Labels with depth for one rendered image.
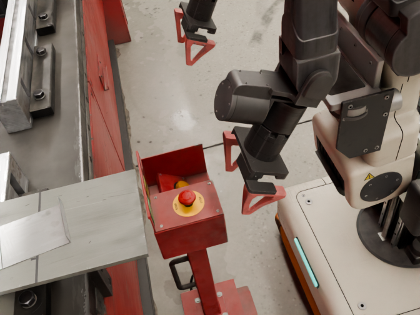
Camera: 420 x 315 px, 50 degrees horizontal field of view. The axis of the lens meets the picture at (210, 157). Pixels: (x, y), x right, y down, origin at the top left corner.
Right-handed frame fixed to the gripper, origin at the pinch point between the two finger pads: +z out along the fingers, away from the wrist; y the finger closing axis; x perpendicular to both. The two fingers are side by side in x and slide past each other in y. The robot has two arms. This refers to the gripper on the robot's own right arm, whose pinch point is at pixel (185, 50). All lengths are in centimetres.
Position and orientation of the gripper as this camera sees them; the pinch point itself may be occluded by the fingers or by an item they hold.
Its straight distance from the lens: 107.5
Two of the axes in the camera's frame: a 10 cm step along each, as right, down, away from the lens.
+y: 2.4, 7.0, -6.7
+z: -3.4, 7.1, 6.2
